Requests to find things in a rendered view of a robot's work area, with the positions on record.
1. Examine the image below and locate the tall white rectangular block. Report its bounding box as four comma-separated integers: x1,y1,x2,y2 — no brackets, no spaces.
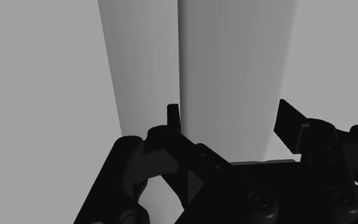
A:
97,0,299,220

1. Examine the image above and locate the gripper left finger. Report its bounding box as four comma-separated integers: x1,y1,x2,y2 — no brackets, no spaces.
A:
73,103,233,224

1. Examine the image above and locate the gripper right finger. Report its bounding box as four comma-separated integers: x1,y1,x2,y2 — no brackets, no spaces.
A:
273,99,358,224

